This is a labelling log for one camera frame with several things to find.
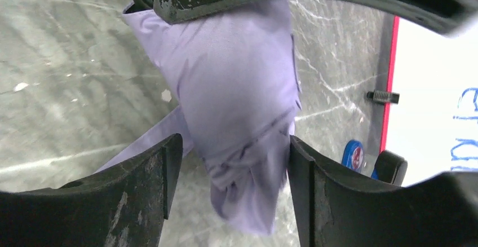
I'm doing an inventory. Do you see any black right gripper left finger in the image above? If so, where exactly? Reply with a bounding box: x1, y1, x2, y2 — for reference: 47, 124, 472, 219
1, 134, 183, 246

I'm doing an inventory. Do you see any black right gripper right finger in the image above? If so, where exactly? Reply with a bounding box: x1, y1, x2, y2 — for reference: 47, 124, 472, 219
288, 136, 477, 246

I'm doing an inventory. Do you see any lilac folding umbrella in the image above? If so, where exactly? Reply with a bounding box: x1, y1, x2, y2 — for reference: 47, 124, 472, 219
105, 0, 300, 235

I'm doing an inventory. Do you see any blue black stapler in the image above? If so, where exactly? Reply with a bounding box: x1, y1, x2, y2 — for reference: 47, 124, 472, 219
341, 140, 408, 186

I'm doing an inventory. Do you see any red framed whiteboard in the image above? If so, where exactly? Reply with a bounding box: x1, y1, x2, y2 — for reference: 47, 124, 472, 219
380, 17, 477, 186

